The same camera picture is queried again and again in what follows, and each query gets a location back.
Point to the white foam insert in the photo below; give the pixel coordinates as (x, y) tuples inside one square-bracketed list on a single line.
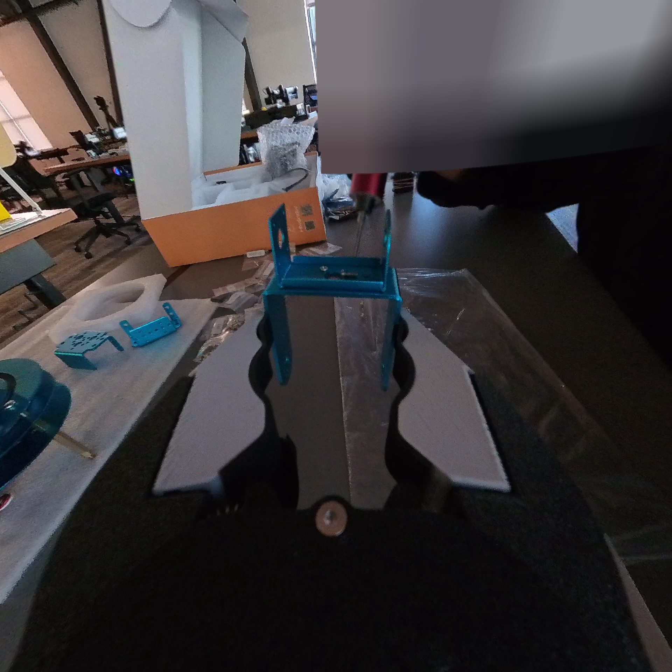
[(94, 309)]

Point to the wooden background desk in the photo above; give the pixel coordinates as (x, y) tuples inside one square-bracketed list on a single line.
[(89, 164)]

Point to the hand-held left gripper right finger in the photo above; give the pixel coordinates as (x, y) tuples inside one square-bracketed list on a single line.
[(451, 430)]

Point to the clear plastic bag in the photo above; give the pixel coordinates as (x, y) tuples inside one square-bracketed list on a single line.
[(498, 325)]

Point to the orange and white cardboard box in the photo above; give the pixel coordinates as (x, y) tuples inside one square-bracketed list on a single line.
[(225, 236)]

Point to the brass standoff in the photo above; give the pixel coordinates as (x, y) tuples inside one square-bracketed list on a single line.
[(78, 445)]

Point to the blue wide perforated bracket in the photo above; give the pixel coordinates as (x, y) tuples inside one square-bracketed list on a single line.
[(84, 344)]

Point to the stack of dark flat parts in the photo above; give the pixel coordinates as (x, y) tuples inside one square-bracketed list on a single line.
[(403, 183)]

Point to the white instruction sheet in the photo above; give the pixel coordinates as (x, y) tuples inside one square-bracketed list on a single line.
[(131, 378)]

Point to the black office chair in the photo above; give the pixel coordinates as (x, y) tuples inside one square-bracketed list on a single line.
[(99, 204)]

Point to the blue slim U bracket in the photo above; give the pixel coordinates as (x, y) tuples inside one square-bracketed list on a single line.
[(147, 330)]

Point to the pile of small parts bags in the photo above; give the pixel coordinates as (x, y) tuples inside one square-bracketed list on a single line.
[(231, 302)]

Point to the red screwdriver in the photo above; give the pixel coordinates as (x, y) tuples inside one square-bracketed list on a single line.
[(367, 185)]

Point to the blue toy robot arm base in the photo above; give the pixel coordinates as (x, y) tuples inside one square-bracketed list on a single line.
[(31, 420)]

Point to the wooden table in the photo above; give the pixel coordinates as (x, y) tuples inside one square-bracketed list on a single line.
[(31, 223)]

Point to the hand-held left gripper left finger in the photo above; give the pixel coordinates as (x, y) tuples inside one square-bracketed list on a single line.
[(210, 430)]

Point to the pile of blue packets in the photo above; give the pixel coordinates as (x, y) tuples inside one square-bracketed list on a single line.
[(338, 207)]

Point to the blue short U bracket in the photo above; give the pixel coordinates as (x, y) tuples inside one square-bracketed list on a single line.
[(304, 277)]

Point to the bubble wrap bag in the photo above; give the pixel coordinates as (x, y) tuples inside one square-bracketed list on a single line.
[(286, 147)]

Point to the blue long-legged U bracket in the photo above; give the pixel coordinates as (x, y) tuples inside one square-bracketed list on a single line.
[(278, 341)]

